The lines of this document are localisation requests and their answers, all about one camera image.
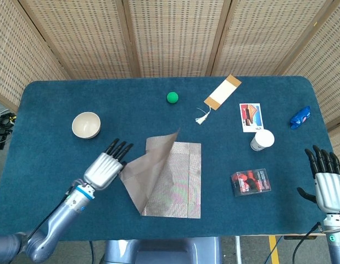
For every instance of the green foam ball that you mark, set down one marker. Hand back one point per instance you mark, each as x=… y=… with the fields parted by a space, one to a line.
x=172 y=97

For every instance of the clear box with red items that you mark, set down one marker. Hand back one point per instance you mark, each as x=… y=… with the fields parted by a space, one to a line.
x=250 y=182

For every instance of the white paper cup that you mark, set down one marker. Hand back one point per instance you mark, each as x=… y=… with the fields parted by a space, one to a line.
x=263 y=138

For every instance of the blue-gray robot torso base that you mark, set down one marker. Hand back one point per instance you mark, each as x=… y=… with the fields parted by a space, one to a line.
x=158 y=251

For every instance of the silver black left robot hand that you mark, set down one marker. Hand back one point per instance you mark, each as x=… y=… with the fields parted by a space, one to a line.
x=103 y=170

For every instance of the blue-gray left robot arm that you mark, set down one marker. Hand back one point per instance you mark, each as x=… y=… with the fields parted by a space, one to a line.
x=57 y=222

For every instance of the tan bookmark with tassel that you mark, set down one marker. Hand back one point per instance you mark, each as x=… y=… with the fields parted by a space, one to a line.
x=223 y=92

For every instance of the blue-gray right robot arm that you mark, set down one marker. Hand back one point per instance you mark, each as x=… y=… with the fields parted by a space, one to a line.
x=337 y=242

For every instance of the blue snack packet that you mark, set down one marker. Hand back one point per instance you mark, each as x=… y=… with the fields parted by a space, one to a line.
x=300 y=117

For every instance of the woven beige placemat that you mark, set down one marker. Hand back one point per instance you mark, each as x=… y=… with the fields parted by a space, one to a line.
x=172 y=187

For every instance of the blue carpet table cover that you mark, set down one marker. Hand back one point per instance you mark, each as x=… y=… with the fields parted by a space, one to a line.
x=62 y=96

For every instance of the white round bowl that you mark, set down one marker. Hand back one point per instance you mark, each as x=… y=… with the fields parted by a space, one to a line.
x=86 y=125

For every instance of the white table leg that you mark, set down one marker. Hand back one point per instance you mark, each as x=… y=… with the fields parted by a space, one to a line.
x=238 y=250

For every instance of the woven wicker folding screen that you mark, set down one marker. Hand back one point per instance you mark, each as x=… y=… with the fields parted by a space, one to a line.
x=172 y=35

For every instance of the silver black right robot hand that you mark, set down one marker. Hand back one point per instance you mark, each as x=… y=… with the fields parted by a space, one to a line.
x=330 y=189

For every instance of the photo postcard with red building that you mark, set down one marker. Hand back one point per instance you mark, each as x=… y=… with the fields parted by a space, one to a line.
x=251 y=116

